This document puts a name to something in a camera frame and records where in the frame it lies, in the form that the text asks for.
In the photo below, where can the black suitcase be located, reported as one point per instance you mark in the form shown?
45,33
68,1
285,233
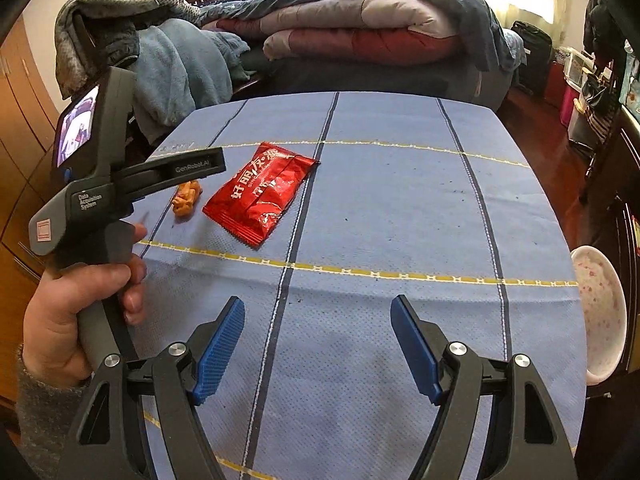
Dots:
533,74

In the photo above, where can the light blue tablecloth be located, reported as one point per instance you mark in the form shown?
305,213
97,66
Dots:
425,198

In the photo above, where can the person's left hand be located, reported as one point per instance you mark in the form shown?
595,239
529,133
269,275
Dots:
52,352

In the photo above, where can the dark wooden dresser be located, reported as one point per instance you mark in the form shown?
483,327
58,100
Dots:
610,220

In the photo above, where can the pink red folded quilt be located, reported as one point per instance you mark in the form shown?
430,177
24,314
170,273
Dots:
386,32

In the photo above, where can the grey knitted blanket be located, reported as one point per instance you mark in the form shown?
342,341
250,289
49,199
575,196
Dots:
91,35

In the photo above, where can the light blue towel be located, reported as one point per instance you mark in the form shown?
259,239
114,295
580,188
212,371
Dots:
181,68

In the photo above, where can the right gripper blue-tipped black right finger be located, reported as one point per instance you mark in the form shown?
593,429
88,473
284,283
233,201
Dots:
525,438

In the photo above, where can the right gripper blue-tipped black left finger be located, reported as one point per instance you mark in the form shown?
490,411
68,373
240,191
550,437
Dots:
108,439

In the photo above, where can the dark blue bed cover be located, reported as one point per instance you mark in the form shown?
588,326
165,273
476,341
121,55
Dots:
481,74

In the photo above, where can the orange crumpled trash piece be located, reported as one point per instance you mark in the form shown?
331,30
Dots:
185,199

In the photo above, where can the grey sleeve forearm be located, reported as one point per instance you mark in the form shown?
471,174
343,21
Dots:
45,414

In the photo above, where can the red snack packet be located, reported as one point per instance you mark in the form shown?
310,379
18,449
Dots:
250,205

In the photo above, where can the brown wooden wardrobe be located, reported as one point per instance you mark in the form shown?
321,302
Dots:
28,120

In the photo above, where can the pink speckled trash bin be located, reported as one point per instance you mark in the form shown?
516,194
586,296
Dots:
605,314

